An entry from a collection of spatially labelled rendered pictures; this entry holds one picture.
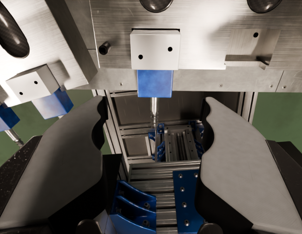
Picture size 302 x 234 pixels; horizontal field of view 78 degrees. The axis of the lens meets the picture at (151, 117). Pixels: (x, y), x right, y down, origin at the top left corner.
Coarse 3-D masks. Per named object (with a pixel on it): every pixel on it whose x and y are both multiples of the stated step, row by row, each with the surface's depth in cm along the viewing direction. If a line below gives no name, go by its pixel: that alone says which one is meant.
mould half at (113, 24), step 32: (96, 0) 19; (128, 0) 19; (192, 0) 19; (224, 0) 19; (288, 0) 19; (96, 32) 21; (128, 32) 21; (192, 32) 21; (224, 32) 20; (288, 32) 20; (128, 64) 23; (192, 64) 22; (288, 64) 22
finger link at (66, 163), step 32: (96, 96) 11; (64, 128) 8; (96, 128) 9; (32, 160) 7; (64, 160) 7; (96, 160) 7; (32, 192) 6; (64, 192) 6; (96, 192) 6; (0, 224) 5; (32, 224) 5; (64, 224) 6
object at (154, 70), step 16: (144, 32) 19; (160, 32) 19; (176, 32) 19; (144, 48) 19; (160, 48) 19; (176, 48) 19; (144, 64) 20; (160, 64) 20; (176, 64) 20; (144, 80) 22; (160, 80) 22; (144, 96) 23; (160, 96) 23
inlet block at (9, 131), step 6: (0, 102) 30; (0, 108) 30; (6, 108) 31; (0, 114) 30; (6, 114) 31; (12, 114) 32; (0, 120) 30; (6, 120) 31; (12, 120) 32; (18, 120) 33; (0, 126) 31; (6, 126) 31; (12, 126) 32; (6, 132) 33; (12, 132) 33; (12, 138) 33; (18, 138) 34; (18, 144) 34
